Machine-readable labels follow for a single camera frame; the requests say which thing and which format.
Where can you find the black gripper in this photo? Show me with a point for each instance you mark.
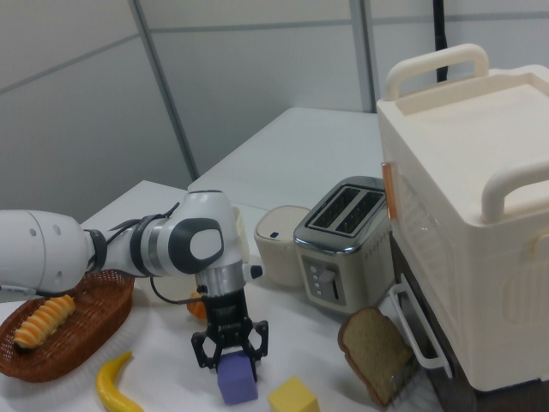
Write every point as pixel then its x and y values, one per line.
pixel 225 315

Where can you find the purple cube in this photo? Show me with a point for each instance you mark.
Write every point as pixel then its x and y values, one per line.
pixel 238 384

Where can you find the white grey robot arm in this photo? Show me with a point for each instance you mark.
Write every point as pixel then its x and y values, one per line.
pixel 43 249

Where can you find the yellow cube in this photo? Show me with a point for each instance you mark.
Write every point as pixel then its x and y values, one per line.
pixel 293 397

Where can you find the orange white pastry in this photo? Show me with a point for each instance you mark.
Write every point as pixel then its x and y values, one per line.
pixel 197 310

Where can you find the cream lidded bin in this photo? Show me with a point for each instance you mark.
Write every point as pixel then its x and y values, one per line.
pixel 279 253

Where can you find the yellow banana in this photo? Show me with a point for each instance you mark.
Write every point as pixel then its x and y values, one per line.
pixel 109 386

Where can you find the cream silver two-slot toaster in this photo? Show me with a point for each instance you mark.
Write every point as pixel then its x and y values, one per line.
pixel 343 266

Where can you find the brown bread slice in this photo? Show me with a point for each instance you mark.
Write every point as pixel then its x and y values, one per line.
pixel 373 352

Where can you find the brown wicker basket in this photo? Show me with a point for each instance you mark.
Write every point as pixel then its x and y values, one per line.
pixel 86 326

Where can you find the orange striped bread roll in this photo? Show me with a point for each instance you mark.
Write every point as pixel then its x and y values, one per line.
pixel 43 319

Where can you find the black pole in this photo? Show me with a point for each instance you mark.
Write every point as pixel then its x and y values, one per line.
pixel 440 38

